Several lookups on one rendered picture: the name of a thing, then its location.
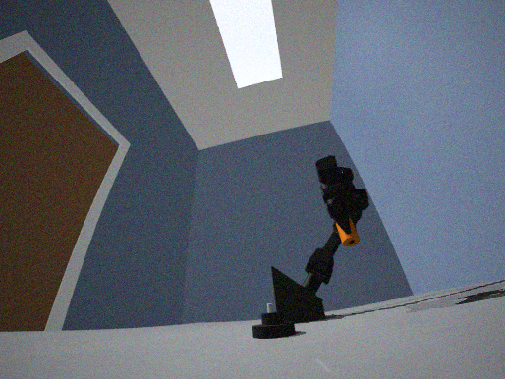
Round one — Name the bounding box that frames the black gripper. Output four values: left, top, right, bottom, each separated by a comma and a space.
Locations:
321, 183, 352, 238

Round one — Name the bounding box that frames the orange knob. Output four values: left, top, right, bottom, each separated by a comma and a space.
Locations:
336, 217, 360, 246

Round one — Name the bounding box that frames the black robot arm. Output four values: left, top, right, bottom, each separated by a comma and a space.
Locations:
301, 155, 369, 295

